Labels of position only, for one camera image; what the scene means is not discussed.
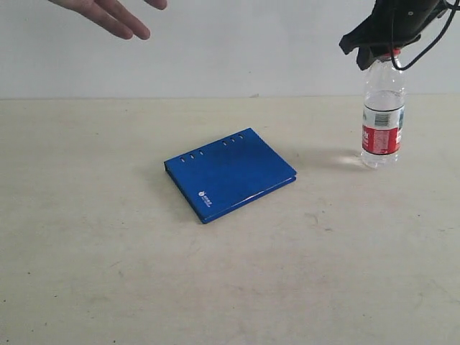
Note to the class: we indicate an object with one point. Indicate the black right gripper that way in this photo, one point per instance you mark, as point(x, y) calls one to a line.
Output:
point(390, 24)

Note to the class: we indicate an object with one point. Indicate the clear plastic water bottle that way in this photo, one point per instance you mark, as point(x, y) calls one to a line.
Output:
point(383, 111)

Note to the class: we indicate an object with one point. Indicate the blue ring binder notebook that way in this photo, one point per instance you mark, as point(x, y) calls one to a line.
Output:
point(225, 175)

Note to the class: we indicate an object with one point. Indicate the person's bare hand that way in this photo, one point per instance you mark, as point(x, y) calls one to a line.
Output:
point(110, 15)

